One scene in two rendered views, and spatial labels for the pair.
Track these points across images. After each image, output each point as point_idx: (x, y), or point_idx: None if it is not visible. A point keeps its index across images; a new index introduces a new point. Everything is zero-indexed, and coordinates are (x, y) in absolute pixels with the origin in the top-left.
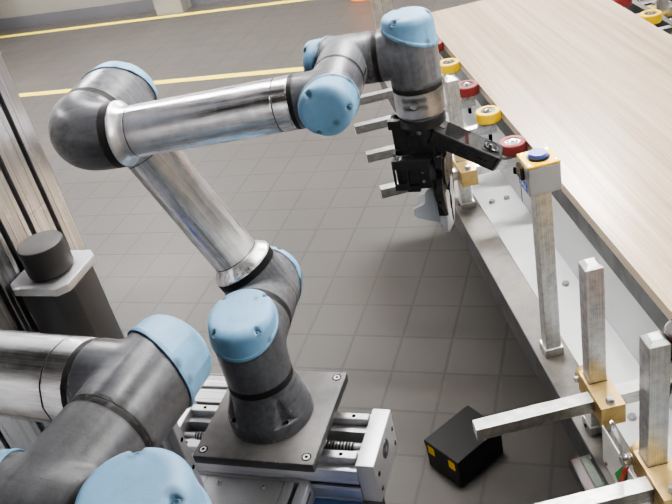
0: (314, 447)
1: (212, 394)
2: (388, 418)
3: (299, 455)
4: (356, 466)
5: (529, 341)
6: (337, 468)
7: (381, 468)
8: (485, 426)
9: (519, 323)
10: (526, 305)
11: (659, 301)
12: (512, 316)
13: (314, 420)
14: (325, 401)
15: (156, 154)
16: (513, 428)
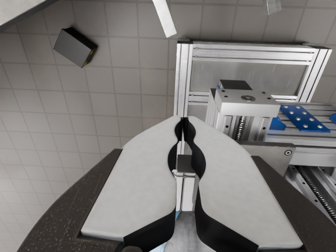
0: (279, 149)
1: (187, 200)
2: (230, 102)
3: (285, 156)
4: (276, 116)
5: (42, 1)
6: (268, 126)
7: (261, 97)
8: (172, 26)
9: (24, 11)
10: (0, 6)
11: None
12: (16, 18)
13: (251, 154)
14: None
15: None
16: (167, 3)
